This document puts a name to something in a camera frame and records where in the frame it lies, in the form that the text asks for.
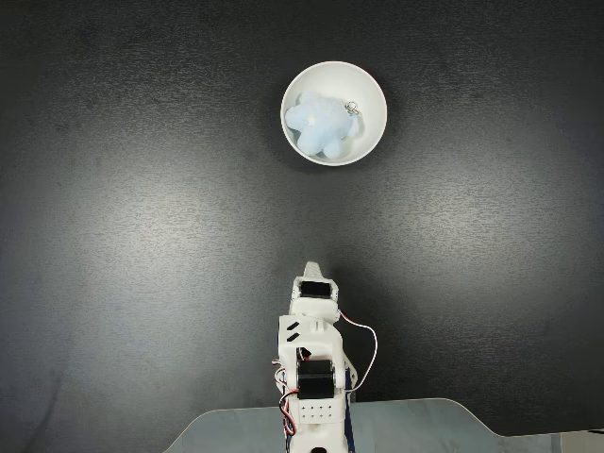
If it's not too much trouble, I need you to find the blue clamp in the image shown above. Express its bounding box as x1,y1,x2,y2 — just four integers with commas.
343,368,359,453

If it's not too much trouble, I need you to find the red white servo cable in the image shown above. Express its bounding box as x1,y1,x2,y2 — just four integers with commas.
336,311,379,392

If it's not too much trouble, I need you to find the grey cloth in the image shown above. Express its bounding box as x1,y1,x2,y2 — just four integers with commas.
164,397,604,453

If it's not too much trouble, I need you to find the white bowl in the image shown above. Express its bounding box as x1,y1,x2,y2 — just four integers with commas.
280,59,389,167

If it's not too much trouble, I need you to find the skyblue plush doll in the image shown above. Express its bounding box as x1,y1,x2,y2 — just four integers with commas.
284,91,365,159

